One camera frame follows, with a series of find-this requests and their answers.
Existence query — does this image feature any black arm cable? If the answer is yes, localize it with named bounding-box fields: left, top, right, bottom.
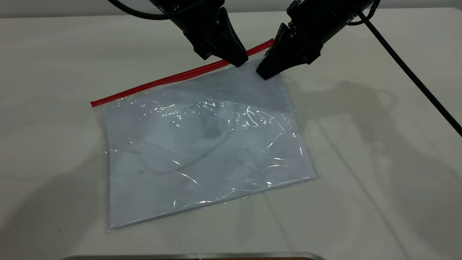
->
left=108, top=0, right=213, bottom=21
left=347, top=0, right=462, bottom=138

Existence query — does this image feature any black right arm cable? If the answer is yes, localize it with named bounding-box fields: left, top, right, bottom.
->
left=347, top=0, right=462, bottom=138

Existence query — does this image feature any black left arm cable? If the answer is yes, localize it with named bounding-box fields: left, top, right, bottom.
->
left=108, top=0, right=213, bottom=21

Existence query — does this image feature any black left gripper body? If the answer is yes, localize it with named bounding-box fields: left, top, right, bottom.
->
left=150, top=0, right=226, bottom=47

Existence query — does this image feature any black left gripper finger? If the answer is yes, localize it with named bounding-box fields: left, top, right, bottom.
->
left=183, top=27, right=240, bottom=68
left=208, top=6, right=249, bottom=67

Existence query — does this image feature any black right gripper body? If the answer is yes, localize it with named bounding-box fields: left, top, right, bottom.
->
left=286, top=0, right=376, bottom=55

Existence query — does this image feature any silver metal bar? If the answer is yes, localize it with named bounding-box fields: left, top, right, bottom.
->
left=61, top=252, right=325, bottom=260

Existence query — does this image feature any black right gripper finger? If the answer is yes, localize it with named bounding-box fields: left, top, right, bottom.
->
left=289, top=46, right=322, bottom=68
left=256, top=23, right=308, bottom=80

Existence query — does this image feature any clear plastic zipper bag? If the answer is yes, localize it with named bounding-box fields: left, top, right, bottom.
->
left=90, top=38, right=318, bottom=232

